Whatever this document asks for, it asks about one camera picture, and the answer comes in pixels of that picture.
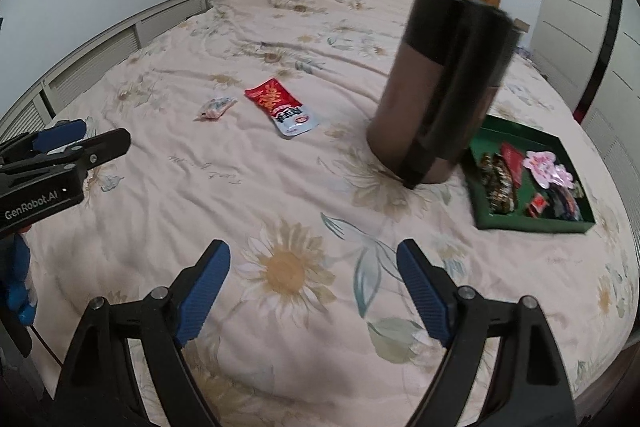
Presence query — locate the white wardrobe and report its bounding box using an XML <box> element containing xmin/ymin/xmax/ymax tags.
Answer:
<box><xmin>530</xmin><ymin>0</ymin><xmax>626</xmax><ymax>122</ymax></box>

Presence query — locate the green tray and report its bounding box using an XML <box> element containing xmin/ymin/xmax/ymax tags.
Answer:
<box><xmin>460</xmin><ymin>114</ymin><xmax>597</xmax><ymax>235</ymax></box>

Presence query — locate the floral pink blanket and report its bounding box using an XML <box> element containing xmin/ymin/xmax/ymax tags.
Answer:
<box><xmin>0</xmin><ymin>0</ymin><xmax>631</xmax><ymax>427</ymax></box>

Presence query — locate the large pink snack packet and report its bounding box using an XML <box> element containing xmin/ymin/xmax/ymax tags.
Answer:
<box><xmin>532</xmin><ymin>164</ymin><xmax>575</xmax><ymax>188</ymax></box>

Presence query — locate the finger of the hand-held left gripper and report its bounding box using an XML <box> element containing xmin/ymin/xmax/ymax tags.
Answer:
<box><xmin>0</xmin><ymin>128</ymin><xmax>132</xmax><ymax>180</ymax></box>
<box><xmin>0</xmin><ymin>119</ymin><xmax>87</xmax><ymax>165</ymax></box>

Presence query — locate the brown glossy snack packet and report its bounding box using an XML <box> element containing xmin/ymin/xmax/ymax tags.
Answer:
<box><xmin>487</xmin><ymin>182</ymin><xmax>519</xmax><ymax>214</ymax></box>
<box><xmin>479</xmin><ymin>152</ymin><xmax>514</xmax><ymax>188</ymax></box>

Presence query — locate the white slatted wall panel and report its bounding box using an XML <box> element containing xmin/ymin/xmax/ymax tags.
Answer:
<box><xmin>0</xmin><ymin>0</ymin><xmax>216</xmax><ymax>128</ymax></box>

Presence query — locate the small pink snack packet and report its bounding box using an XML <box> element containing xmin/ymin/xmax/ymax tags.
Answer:
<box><xmin>522</xmin><ymin>150</ymin><xmax>558</xmax><ymax>172</ymax></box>

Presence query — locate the person's left hand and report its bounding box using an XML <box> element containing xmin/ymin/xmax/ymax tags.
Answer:
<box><xmin>0</xmin><ymin>233</ymin><xmax>39</xmax><ymax>326</ymax></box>

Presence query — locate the small white candy packet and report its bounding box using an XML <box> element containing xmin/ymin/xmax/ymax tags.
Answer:
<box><xmin>195</xmin><ymin>96</ymin><xmax>237</xmax><ymax>122</ymax></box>

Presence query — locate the black cable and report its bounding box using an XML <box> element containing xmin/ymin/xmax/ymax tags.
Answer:
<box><xmin>27</xmin><ymin>324</ymin><xmax>65</xmax><ymax>367</ymax></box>

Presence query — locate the black and brown cylindrical bin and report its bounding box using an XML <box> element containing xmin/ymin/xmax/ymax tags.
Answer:
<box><xmin>366</xmin><ymin>0</ymin><xmax>521</xmax><ymax>190</ymax></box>

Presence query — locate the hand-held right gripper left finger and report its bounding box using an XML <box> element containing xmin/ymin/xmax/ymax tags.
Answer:
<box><xmin>52</xmin><ymin>239</ymin><xmax>232</xmax><ymax>427</ymax></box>

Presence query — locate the red and white snack packet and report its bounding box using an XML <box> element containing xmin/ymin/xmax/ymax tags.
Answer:
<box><xmin>244</xmin><ymin>77</ymin><xmax>322</xmax><ymax>138</ymax></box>

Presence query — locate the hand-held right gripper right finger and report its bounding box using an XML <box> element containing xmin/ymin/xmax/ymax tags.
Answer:
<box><xmin>396</xmin><ymin>239</ymin><xmax>578</xmax><ymax>427</ymax></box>

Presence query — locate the red bar snack packet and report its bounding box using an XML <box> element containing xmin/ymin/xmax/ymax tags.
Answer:
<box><xmin>500</xmin><ymin>143</ymin><xmax>526</xmax><ymax>182</ymax></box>

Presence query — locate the dark blue snack packet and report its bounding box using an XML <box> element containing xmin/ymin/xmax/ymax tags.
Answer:
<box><xmin>547</xmin><ymin>187</ymin><xmax>581</xmax><ymax>222</ymax></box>

